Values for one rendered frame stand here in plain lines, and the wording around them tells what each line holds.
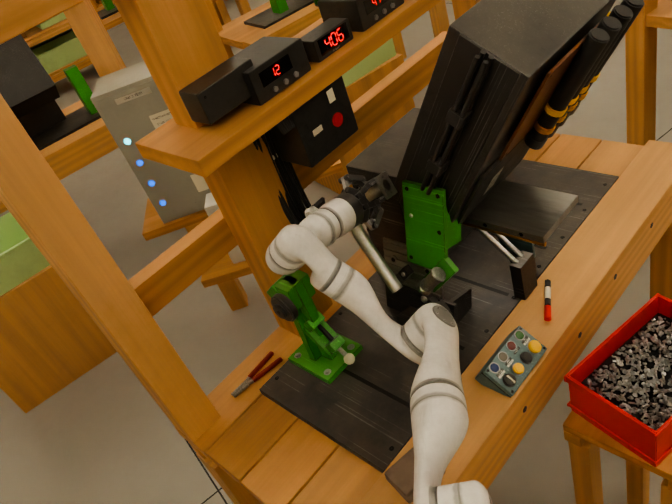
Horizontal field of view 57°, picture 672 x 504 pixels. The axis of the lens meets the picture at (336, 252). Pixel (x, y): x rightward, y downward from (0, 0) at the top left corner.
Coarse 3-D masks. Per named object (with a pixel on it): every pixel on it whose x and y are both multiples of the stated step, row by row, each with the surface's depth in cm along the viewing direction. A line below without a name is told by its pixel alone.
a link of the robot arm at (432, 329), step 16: (432, 304) 120; (416, 320) 118; (432, 320) 115; (448, 320) 118; (416, 336) 117; (432, 336) 112; (448, 336) 113; (432, 352) 108; (448, 352) 109; (432, 368) 105; (448, 368) 105; (416, 384) 104
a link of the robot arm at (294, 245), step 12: (288, 228) 112; (300, 228) 113; (276, 240) 113; (288, 240) 111; (300, 240) 111; (312, 240) 113; (276, 252) 113; (288, 252) 111; (300, 252) 111; (312, 252) 112; (324, 252) 114; (288, 264) 114; (300, 264) 115; (312, 264) 112; (324, 264) 113; (336, 264) 115; (312, 276) 115; (324, 276) 114; (324, 288) 115
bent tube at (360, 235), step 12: (384, 180) 138; (372, 192) 138; (384, 192) 136; (396, 192) 138; (360, 228) 146; (360, 240) 146; (372, 252) 146; (372, 264) 148; (384, 264) 147; (384, 276) 147; (396, 288) 147
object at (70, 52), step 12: (48, 24) 695; (60, 24) 698; (24, 36) 689; (36, 36) 689; (48, 36) 692; (72, 36) 749; (36, 48) 733; (48, 48) 740; (60, 48) 711; (72, 48) 718; (48, 60) 709; (60, 60) 716; (72, 60) 723; (84, 60) 722; (48, 72) 714; (60, 72) 713
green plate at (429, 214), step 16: (416, 192) 140; (432, 192) 137; (416, 208) 142; (432, 208) 139; (416, 224) 144; (432, 224) 141; (448, 224) 142; (416, 240) 147; (432, 240) 143; (448, 240) 144; (416, 256) 149; (432, 256) 145
